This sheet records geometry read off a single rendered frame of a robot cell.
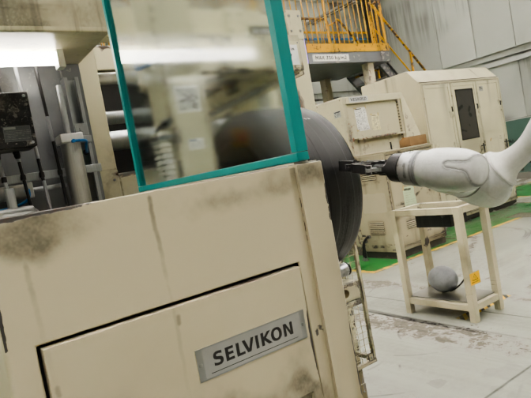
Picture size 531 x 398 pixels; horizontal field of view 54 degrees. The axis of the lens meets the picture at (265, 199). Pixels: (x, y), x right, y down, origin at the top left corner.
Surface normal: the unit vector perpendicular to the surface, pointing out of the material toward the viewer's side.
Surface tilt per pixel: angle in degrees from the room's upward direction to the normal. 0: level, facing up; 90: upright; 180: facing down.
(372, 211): 90
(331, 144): 64
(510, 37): 90
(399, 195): 90
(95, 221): 90
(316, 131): 53
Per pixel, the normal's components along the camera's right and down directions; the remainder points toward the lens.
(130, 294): 0.56, -0.06
